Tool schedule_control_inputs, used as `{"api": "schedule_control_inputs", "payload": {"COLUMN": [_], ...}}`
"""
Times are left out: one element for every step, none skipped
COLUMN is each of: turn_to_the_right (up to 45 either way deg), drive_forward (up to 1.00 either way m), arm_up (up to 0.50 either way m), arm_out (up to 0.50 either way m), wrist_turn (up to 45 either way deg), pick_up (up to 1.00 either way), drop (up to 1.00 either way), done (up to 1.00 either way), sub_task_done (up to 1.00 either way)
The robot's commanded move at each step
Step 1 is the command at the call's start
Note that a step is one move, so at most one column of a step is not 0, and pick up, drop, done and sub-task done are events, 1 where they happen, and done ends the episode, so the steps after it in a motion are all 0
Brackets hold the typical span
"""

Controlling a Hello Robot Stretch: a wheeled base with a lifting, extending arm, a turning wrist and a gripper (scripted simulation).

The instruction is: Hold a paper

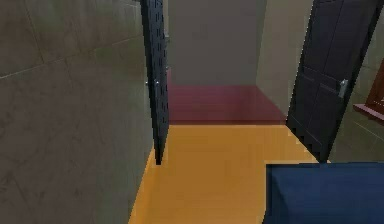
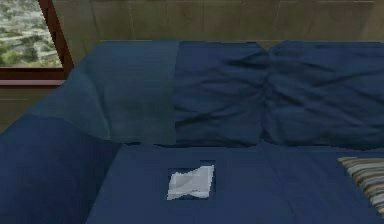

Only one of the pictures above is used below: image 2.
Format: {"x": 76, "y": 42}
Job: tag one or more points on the window with brown frame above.
{"x": 23, "y": 36}

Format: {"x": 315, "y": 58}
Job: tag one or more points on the teal blanket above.
{"x": 133, "y": 96}

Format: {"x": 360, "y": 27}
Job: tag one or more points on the crumpled white paper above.
{"x": 190, "y": 182}

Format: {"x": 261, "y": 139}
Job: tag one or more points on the striped cushion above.
{"x": 368, "y": 176}

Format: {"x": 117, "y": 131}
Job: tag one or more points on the blue sofa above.
{"x": 233, "y": 186}

